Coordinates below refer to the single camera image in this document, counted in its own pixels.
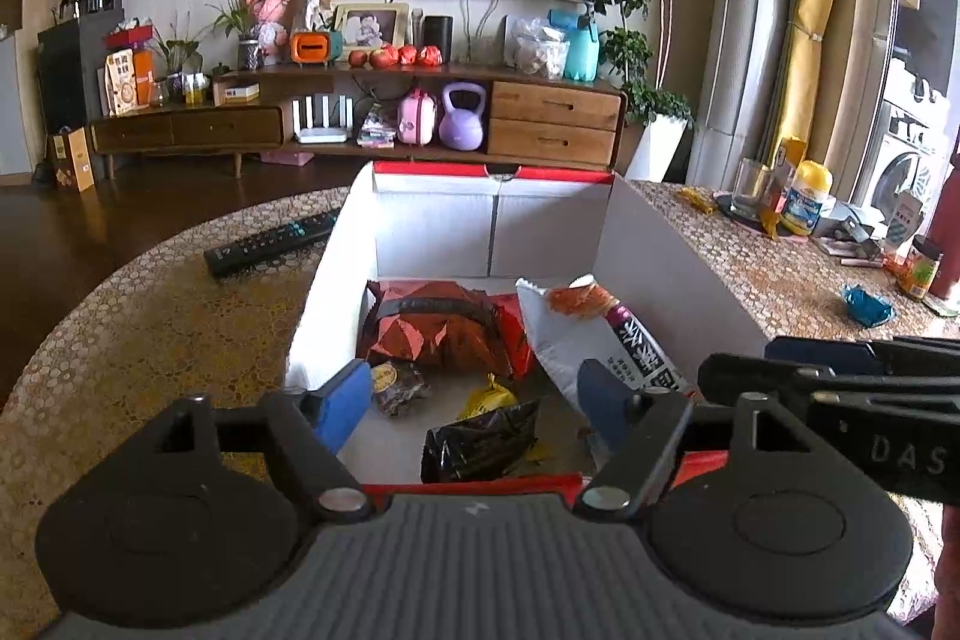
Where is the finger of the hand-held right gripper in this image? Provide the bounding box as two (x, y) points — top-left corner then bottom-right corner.
(765, 335), (960, 375)
(697, 351), (835, 408)

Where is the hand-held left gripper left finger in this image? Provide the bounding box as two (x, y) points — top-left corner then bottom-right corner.
(135, 359), (374, 525)

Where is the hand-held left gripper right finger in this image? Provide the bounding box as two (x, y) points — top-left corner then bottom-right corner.
(572, 359), (816, 522)

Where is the brown snack packet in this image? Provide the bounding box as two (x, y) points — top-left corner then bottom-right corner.
(373, 361), (432, 417)

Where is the blue snack packet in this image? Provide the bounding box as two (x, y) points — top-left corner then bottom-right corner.
(841, 284), (896, 327)

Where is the white snack bag black print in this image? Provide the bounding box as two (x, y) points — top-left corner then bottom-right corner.
(516, 275), (702, 416)

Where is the yellow candy packet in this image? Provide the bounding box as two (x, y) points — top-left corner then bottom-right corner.
(456, 374), (520, 422)

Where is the red chip bag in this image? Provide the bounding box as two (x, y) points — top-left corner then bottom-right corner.
(356, 280), (537, 378)

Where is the black foil snack packet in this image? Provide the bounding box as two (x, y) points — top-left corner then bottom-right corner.
(420, 398), (541, 485)

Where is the white cardboard box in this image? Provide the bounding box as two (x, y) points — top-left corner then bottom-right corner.
(283, 160), (773, 510)

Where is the person's right forearm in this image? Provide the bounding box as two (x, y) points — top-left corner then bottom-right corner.
(932, 505), (960, 640)

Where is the black lid glass jar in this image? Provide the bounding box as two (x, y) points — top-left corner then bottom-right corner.
(900, 235), (942, 300)

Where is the yellow lid white canister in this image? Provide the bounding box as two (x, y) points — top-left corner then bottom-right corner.
(782, 160), (833, 236)

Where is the white blue card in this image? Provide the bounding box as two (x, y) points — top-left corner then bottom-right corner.
(885, 190), (923, 244)

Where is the dark round coaster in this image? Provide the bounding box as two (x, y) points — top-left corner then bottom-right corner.
(712, 194), (781, 232)

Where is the clear drinking glass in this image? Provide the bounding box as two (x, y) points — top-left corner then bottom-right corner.
(731, 158), (773, 221)

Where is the red thermos bottle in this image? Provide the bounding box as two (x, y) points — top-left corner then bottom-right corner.
(930, 156), (960, 315)

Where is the black remote control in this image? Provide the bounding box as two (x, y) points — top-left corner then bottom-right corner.
(204, 207), (346, 279)

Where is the white washing machine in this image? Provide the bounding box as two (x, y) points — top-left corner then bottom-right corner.
(855, 59), (957, 221)

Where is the white plant pot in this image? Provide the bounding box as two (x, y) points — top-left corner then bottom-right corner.
(626, 113), (695, 184)

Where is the small book stack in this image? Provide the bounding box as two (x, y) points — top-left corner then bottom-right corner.
(357, 111), (396, 148)

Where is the wooden tv cabinet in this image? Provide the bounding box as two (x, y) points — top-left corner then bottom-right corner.
(90, 62), (629, 180)

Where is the white router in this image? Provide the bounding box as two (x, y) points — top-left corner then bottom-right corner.
(292, 94), (353, 145)

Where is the pink toy case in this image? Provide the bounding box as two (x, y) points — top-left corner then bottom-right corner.
(397, 89), (438, 146)

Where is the purple kettlebell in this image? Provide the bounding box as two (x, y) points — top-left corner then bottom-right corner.
(439, 83), (488, 151)

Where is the yellow curtain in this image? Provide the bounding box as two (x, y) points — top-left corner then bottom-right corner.
(772, 0), (850, 161)

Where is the standing air conditioner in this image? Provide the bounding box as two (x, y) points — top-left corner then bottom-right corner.
(690, 0), (796, 187)

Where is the light blue bottle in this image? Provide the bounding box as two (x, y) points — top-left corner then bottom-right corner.
(551, 8), (601, 82)

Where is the clear plastic bag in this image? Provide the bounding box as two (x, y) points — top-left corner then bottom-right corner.
(514, 17), (569, 79)

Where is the orange retro radio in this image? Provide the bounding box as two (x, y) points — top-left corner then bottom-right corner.
(290, 31), (344, 65)

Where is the brown cardboard box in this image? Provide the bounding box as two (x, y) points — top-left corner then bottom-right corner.
(49, 128), (97, 193)

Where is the black speaker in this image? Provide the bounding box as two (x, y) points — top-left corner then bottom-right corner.
(422, 15), (455, 64)

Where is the small green potted plant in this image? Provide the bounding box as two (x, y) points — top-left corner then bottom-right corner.
(206, 0), (263, 73)

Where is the orange snack box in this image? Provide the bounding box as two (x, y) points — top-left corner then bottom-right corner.
(97, 49), (155, 118)

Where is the pink doll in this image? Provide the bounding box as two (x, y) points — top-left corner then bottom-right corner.
(246, 0), (290, 65)

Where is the black side cabinet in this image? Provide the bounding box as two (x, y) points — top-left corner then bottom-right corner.
(37, 6), (125, 135)

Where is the white photo frame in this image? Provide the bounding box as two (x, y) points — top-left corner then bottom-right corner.
(334, 2), (410, 58)

